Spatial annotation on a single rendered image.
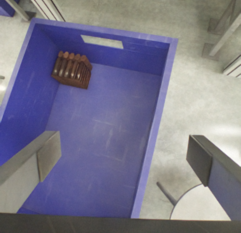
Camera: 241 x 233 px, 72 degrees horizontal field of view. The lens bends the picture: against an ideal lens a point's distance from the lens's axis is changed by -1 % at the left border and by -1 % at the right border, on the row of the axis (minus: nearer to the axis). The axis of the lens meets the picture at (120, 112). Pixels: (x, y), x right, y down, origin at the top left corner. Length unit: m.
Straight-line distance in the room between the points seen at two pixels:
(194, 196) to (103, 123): 0.37
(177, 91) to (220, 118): 0.22
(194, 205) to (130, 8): 0.96
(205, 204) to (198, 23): 0.82
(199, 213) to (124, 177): 0.24
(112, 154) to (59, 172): 0.20
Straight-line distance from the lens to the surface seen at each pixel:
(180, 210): 0.60
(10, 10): 1.32
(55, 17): 0.88
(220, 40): 0.85
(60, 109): 0.67
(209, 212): 0.63
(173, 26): 1.01
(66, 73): 0.59
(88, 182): 0.63
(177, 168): 0.83
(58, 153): 0.17
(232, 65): 0.87
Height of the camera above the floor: 0.81
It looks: 78 degrees down
